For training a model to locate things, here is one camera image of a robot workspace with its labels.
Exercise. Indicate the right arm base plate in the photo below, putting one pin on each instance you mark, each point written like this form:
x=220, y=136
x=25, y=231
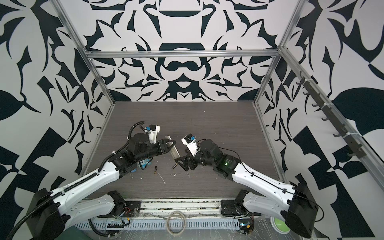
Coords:
x=230, y=208

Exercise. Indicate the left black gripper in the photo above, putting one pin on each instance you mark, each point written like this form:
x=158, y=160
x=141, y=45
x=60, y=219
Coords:
x=161, y=151

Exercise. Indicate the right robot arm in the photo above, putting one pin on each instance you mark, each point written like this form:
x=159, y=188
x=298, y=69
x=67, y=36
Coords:
x=294, y=205

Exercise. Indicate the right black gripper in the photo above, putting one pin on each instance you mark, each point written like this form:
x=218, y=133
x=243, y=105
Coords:
x=186, y=159

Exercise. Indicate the slotted cable duct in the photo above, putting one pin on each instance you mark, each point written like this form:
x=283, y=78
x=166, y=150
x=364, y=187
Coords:
x=174, y=224

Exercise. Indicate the green push button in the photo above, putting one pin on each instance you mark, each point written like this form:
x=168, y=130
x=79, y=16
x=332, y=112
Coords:
x=279, y=226

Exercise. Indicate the dark green pad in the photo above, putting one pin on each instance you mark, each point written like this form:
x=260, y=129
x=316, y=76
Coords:
x=73, y=234

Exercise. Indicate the black wall hook rail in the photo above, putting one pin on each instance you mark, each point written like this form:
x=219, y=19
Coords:
x=333, y=115

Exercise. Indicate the white remote control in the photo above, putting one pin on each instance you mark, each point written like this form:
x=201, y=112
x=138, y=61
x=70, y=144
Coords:
x=172, y=147

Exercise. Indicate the small electronics board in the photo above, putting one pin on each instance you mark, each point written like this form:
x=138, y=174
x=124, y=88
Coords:
x=246, y=226

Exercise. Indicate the blue toy block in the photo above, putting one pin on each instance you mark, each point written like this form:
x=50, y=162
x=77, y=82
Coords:
x=144, y=163

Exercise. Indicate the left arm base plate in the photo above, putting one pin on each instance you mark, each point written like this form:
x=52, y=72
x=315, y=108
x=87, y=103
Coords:
x=124, y=210

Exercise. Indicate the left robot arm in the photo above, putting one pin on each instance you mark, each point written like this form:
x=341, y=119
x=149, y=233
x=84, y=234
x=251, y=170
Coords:
x=51, y=213

